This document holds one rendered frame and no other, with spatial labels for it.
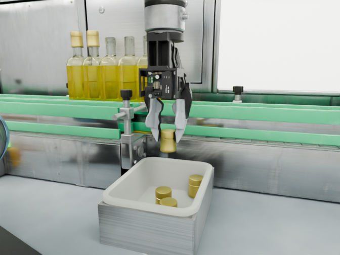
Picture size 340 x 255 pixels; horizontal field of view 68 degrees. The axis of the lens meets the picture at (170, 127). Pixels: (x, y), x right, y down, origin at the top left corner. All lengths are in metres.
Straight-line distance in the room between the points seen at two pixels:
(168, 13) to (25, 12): 0.81
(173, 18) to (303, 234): 0.46
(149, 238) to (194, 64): 0.55
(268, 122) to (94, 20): 0.65
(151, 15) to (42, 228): 0.45
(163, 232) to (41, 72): 0.88
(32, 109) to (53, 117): 0.07
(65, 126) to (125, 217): 0.35
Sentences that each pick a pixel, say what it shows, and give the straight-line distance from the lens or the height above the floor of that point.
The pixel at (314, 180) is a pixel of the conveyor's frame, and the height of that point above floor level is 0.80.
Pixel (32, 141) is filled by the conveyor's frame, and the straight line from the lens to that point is 0.78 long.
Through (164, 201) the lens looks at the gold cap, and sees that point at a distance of 0.49.
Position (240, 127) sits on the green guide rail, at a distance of 0.65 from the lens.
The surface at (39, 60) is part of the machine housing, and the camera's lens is 1.15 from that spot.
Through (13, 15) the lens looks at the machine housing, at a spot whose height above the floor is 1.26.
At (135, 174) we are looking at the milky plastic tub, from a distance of 0.57.
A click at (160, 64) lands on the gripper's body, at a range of 0.46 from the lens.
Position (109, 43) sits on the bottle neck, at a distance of 0.76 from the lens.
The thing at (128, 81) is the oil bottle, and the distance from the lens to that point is 0.72.
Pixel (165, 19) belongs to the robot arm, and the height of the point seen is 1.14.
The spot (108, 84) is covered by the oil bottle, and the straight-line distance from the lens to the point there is 0.75.
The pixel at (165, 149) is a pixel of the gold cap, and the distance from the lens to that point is 0.53.
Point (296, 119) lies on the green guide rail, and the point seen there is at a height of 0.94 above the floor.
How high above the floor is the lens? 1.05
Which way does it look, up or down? 13 degrees down
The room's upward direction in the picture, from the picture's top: straight up
